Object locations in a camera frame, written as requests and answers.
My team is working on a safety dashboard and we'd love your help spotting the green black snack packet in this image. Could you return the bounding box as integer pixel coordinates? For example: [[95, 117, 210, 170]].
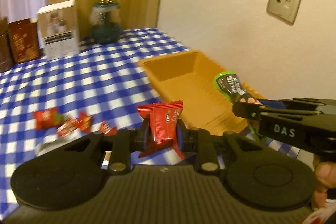
[[213, 71, 266, 143]]

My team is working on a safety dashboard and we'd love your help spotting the orange plastic tray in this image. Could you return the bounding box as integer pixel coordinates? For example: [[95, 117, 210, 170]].
[[136, 49, 265, 136]]

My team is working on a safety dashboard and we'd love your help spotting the red green snack packet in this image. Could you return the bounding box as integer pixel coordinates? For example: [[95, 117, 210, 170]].
[[33, 107, 64, 131]]

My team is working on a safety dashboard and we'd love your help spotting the red white candy wrapper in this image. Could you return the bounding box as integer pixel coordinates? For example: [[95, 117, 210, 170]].
[[56, 117, 80, 138]]

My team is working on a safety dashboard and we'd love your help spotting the brown metal canister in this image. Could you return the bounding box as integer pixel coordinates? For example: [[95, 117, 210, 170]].
[[0, 17, 14, 73]]

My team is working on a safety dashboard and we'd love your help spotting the person's right hand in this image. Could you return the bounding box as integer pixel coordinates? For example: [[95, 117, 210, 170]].
[[311, 155, 336, 210]]

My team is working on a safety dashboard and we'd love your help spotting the red candy packet right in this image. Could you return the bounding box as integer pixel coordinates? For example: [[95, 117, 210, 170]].
[[98, 121, 118, 136]]

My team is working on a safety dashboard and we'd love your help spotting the red gold tin box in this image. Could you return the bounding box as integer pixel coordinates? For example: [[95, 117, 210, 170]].
[[9, 18, 40, 64]]

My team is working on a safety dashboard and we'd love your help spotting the small red candy packet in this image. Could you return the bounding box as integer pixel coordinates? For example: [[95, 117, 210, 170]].
[[78, 111, 93, 134]]

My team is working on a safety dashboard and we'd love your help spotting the clear sesame snack packet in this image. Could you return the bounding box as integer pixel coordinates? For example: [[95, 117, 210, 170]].
[[35, 139, 72, 157]]

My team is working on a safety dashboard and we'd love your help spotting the green glass jar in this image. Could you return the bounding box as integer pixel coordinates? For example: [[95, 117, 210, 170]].
[[90, 0, 122, 44]]

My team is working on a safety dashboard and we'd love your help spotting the single wall socket plate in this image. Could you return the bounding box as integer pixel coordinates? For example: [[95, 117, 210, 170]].
[[266, 0, 301, 25]]

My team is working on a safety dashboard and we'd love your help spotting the white product box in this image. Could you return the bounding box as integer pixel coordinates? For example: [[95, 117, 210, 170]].
[[37, 0, 80, 60]]

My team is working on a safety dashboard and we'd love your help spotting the blue white checkered tablecloth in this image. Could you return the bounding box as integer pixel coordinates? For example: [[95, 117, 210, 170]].
[[0, 27, 301, 220]]

